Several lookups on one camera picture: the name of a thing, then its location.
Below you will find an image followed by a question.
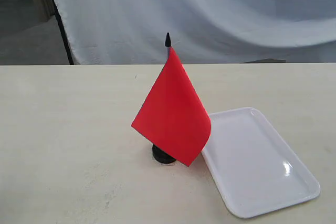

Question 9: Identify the red flag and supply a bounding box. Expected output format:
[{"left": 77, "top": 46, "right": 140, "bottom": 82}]
[{"left": 131, "top": 35, "right": 211, "bottom": 166}]

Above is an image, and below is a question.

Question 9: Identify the black round flag base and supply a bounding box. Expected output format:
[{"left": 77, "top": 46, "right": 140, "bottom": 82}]
[{"left": 152, "top": 145, "right": 176, "bottom": 164}]

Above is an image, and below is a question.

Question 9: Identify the white cloth backdrop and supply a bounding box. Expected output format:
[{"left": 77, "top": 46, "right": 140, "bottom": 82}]
[{"left": 54, "top": 0, "right": 335, "bottom": 65}]

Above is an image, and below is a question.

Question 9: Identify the white plastic tray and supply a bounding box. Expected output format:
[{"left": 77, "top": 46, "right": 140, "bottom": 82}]
[{"left": 202, "top": 108, "right": 321, "bottom": 219}]

